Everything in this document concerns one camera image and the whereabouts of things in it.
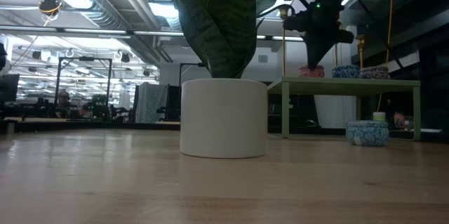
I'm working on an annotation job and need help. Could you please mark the silver ceiling air duct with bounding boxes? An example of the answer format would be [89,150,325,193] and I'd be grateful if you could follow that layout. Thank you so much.
[29,0,175,64]

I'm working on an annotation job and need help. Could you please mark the round black ceiling device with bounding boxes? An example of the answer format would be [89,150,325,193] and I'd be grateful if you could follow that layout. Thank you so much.
[37,0,63,17]

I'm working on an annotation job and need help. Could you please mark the light blue patterned candle tin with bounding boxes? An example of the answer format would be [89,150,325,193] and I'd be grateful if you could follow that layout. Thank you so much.
[345,120,390,147]

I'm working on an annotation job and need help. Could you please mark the dark blue patterned candle tin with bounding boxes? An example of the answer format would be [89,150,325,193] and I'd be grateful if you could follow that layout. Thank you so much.
[331,64,361,79]

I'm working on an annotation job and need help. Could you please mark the small green background plant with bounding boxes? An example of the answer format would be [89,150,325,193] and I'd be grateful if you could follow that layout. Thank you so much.
[89,93,112,119]

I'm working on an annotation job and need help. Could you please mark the black metal frame rig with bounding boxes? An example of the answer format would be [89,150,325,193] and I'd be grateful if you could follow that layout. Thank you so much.
[54,56,113,117]

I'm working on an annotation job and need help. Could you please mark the dark computer monitor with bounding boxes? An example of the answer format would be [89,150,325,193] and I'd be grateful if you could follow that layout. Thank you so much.
[0,73,20,103]

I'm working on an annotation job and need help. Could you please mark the orange-yellow hanging cable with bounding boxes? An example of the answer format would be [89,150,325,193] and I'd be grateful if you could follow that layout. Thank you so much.
[376,0,396,112]

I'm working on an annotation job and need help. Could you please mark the white round plant pot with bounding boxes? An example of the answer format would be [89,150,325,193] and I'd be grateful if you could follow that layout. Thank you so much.
[180,78,269,159]

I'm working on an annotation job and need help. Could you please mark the grey draped cloth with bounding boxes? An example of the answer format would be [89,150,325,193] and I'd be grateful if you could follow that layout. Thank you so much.
[135,82,169,124]

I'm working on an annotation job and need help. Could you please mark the long fluorescent ceiling light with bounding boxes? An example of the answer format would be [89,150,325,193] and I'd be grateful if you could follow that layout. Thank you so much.
[272,35,304,42]
[62,27,128,35]

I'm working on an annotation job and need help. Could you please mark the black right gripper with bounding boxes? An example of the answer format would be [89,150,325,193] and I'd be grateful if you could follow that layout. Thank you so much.
[283,7,356,71]

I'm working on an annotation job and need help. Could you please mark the green snake plant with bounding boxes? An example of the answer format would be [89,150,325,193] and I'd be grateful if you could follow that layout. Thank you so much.
[159,0,281,79]

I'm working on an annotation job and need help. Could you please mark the short gold candle holder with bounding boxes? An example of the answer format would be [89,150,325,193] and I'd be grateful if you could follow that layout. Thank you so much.
[356,34,368,70]

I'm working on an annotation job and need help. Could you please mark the pale green metal shelf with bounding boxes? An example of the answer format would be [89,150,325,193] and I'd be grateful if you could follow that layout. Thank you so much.
[267,76,422,142]

